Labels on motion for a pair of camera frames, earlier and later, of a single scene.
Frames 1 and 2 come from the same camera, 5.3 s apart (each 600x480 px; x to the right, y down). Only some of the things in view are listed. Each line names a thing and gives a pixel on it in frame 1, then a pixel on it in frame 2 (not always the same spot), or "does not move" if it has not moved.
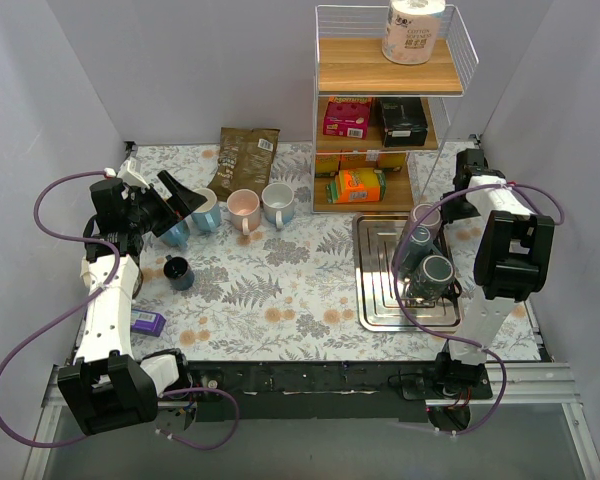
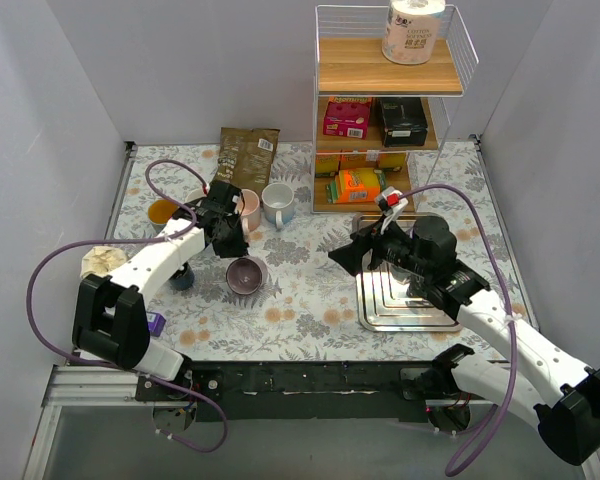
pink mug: (244, 210) does not move
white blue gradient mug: (278, 202) does not move
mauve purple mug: (418, 212) -> (246, 275)
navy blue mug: (177, 269) does not move
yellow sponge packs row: (328, 162) does not move
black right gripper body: (450, 211) -> (368, 246)
